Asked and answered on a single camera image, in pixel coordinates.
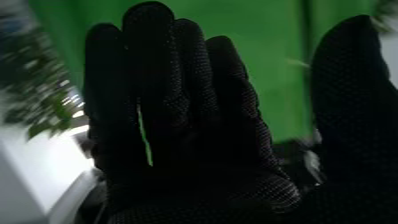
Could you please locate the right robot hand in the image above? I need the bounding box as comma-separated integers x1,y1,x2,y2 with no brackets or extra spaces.
75,0,398,224

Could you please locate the green leafy plant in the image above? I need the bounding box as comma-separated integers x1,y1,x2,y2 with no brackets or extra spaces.
0,26,88,140

